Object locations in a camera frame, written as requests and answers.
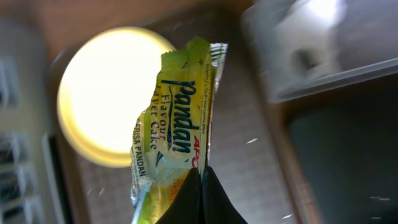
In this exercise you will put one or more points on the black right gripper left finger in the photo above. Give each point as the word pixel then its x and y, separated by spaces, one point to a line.
pixel 185 209

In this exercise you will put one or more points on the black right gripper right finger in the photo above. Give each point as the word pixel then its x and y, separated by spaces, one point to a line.
pixel 217 207

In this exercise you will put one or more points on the green pandan cake wrapper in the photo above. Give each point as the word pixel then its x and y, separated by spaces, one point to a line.
pixel 173 134

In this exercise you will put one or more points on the grey dishwasher rack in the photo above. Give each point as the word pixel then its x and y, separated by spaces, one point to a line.
pixel 29 191

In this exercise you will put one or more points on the dark brown serving tray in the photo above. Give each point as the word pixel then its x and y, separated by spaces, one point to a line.
pixel 242 150

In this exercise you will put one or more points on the black plastic bin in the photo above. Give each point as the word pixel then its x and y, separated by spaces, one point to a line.
pixel 347 150

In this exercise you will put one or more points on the yellow plate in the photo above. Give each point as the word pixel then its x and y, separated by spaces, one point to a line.
pixel 106 85

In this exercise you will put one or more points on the clear plastic bin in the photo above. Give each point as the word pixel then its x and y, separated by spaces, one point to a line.
pixel 304 47

